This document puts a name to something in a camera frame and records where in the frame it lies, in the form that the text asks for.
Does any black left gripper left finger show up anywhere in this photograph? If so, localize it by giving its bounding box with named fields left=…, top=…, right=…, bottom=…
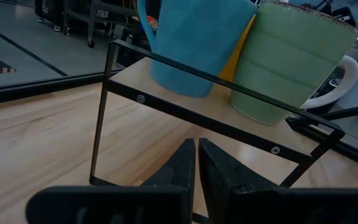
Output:
left=25, top=138, right=196, bottom=224

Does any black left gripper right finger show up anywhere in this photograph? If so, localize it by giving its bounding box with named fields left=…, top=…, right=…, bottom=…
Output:
left=198, top=138, right=358, bottom=224

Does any green ribbed mug white handle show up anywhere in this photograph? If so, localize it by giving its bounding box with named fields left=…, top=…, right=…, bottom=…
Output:
left=230, top=0, right=358, bottom=126

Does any yellow faceted mug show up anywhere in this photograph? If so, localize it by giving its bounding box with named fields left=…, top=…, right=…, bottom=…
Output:
left=218, top=14, right=257, bottom=82

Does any teal mug white handle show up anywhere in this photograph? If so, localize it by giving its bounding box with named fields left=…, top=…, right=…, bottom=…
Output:
left=137, top=0, right=258, bottom=98

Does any black rolling cart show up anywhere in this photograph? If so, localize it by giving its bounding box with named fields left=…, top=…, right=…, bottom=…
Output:
left=34, top=0, right=142, bottom=49

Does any black table support frame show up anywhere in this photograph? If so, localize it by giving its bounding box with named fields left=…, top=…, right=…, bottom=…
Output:
left=286, top=102, right=358, bottom=158

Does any wooden shelf black metal frame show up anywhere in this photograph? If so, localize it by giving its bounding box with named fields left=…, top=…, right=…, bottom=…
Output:
left=88, top=39, right=346, bottom=224

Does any black table edge rail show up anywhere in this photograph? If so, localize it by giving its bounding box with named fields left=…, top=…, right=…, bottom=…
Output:
left=0, top=72, right=111, bottom=107

